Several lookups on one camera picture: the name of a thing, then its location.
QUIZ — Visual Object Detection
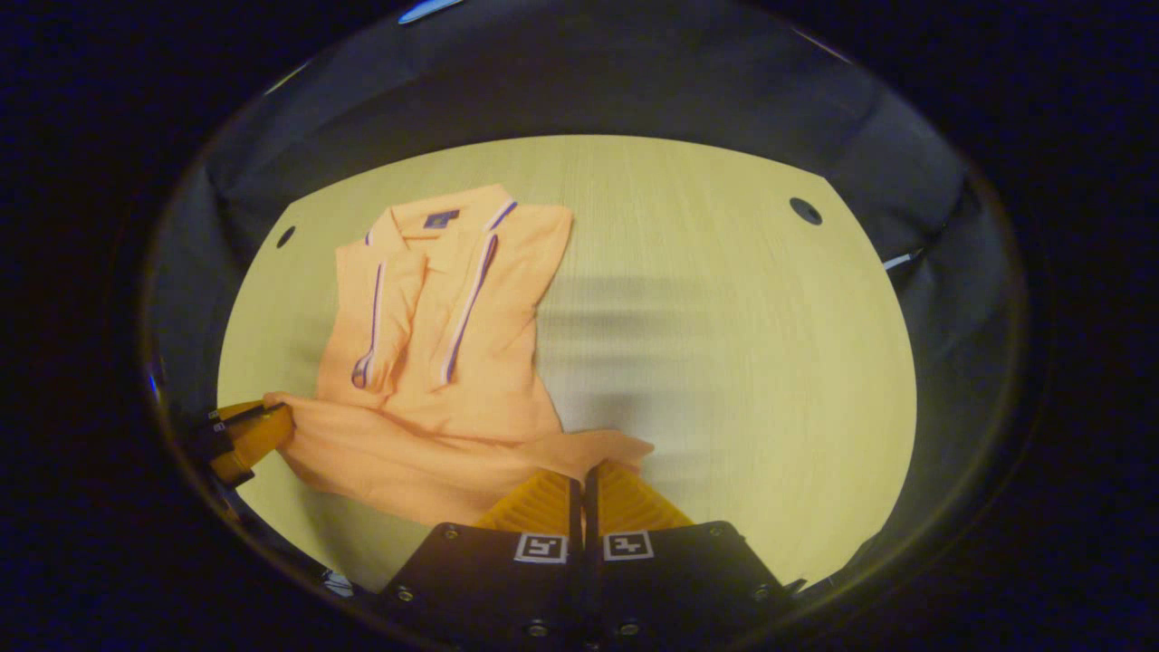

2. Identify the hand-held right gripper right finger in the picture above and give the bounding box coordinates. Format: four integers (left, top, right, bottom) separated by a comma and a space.
584, 460, 798, 649

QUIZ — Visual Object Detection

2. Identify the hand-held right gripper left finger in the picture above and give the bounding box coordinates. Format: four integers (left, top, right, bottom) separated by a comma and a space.
376, 469, 586, 649

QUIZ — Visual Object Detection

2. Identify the orange T-shirt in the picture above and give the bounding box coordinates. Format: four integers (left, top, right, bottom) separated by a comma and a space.
263, 184, 655, 528

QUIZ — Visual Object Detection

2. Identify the black backdrop cloth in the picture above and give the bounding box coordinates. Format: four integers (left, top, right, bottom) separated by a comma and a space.
145, 5, 1029, 590

